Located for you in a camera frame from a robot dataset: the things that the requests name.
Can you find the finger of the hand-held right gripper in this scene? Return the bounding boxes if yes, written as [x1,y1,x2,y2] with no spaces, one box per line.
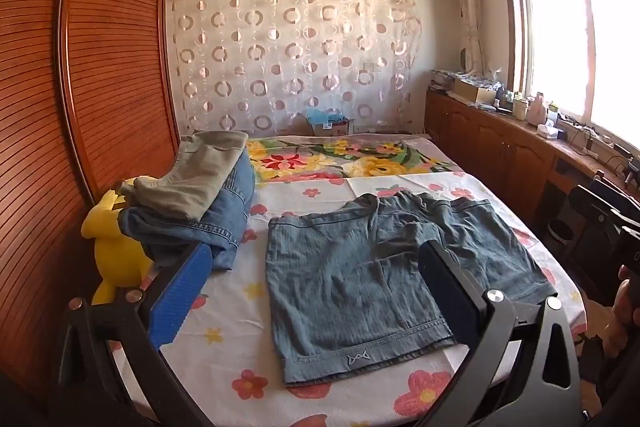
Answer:
[592,172,640,210]
[570,184,628,278]

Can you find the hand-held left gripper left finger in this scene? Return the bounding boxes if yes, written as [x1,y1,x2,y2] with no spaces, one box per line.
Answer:
[50,241,215,427]

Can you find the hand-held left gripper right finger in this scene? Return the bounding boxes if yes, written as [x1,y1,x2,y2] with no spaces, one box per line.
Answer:
[415,239,583,427]

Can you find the folded khaki pants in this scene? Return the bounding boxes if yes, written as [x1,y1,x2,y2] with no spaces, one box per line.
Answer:
[120,130,249,223]

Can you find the person's right hand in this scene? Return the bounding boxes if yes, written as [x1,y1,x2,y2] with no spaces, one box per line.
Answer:
[602,264,638,355]

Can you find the round white-rimmed bin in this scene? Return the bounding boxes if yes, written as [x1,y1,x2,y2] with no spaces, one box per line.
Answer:
[547,219,576,254]

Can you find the yellow plush toy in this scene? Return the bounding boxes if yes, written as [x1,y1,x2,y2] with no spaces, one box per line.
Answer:
[81,177,156,305]

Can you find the white floral bed sheet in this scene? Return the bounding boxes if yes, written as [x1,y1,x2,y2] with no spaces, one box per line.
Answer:
[100,169,588,427]

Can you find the folded blue jeans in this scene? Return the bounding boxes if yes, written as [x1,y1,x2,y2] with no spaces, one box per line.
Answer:
[117,147,256,270]

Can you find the pink bottle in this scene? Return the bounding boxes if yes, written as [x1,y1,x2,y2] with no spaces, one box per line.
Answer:
[530,92,548,124]

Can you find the long wooden cabinet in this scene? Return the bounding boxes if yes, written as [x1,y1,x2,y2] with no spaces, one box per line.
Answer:
[425,87,640,228]

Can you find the wooden-framed window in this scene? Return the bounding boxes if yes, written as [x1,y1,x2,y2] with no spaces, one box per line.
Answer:
[495,0,640,168]

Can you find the beige flat carton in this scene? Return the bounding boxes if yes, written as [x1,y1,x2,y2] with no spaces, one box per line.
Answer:
[452,77,501,105]

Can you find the cardboard box with blue bags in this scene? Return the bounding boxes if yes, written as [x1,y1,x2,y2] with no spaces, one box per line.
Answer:
[305,108,356,136]

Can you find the wooden slatted wardrobe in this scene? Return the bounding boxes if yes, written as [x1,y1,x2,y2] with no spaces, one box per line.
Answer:
[0,0,181,408]

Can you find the circle-patterned sheer curtain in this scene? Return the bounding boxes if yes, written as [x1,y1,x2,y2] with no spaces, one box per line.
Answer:
[166,0,423,138]

